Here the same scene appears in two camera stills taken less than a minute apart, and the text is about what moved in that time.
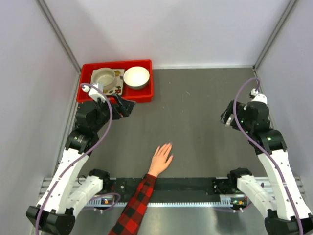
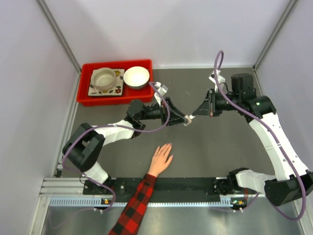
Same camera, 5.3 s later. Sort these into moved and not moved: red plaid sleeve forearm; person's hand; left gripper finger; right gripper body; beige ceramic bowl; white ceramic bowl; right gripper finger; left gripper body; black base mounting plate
Moved: right gripper finger; right gripper body; left gripper finger; left gripper body
Not moved: black base mounting plate; white ceramic bowl; person's hand; red plaid sleeve forearm; beige ceramic bowl
